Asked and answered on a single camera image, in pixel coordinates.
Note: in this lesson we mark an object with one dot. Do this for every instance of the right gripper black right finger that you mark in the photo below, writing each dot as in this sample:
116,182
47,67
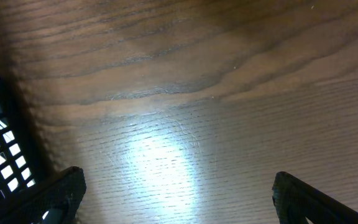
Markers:
297,202

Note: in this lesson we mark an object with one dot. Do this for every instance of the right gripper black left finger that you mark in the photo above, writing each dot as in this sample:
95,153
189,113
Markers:
54,200

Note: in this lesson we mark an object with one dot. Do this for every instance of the black plastic basket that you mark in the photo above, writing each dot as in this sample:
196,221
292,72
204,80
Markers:
22,165

